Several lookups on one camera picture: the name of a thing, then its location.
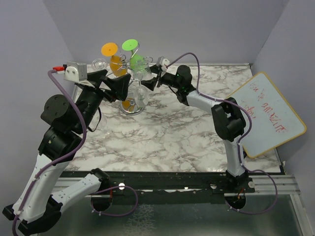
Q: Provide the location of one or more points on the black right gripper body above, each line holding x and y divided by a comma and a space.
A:
167, 78

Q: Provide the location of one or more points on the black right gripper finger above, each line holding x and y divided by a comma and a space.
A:
155, 69
150, 84

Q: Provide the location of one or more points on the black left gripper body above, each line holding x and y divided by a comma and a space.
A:
94, 88

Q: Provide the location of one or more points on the clear tumbler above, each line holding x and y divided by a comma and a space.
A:
145, 73

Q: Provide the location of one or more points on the clear wine glass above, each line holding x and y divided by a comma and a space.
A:
99, 64
141, 94

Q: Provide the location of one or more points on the green plastic wine glass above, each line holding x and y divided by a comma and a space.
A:
136, 62

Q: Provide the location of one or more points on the orange plastic wine glass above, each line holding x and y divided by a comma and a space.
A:
111, 50

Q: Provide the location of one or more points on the clear wine glass front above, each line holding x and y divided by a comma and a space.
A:
141, 94

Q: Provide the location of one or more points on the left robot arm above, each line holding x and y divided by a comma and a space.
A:
39, 208

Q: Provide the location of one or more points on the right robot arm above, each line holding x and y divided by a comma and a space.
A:
228, 120

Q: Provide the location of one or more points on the chrome wine glass rack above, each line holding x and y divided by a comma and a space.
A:
129, 107

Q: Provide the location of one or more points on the yellow framed whiteboard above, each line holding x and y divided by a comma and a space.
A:
274, 121

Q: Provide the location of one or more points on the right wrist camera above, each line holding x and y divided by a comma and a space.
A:
163, 63

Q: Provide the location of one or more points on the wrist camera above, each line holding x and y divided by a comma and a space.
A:
77, 72
163, 63

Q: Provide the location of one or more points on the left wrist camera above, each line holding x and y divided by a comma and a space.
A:
77, 72

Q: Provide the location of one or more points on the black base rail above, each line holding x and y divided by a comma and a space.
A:
170, 179

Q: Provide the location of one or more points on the aluminium frame rail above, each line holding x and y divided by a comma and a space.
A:
259, 185

